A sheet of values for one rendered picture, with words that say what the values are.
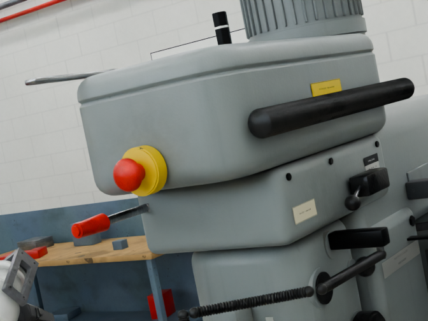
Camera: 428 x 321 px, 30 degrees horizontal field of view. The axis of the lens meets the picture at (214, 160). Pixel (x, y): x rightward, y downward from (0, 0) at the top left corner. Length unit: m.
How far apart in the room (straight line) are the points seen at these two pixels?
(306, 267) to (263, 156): 0.20
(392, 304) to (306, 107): 0.40
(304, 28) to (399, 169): 0.28
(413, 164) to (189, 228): 0.48
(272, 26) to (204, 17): 5.01
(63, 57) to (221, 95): 6.40
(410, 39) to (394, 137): 4.18
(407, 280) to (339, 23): 0.42
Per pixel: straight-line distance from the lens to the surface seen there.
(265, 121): 0.91
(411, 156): 1.41
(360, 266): 1.05
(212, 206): 1.05
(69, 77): 1.05
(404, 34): 5.54
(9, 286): 1.05
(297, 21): 1.28
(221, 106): 0.92
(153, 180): 0.95
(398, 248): 1.29
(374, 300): 1.23
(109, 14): 6.90
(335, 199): 1.12
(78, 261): 6.38
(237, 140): 0.93
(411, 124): 1.43
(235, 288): 1.11
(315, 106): 1.00
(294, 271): 1.07
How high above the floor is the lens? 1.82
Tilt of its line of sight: 4 degrees down
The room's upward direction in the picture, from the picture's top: 11 degrees counter-clockwise
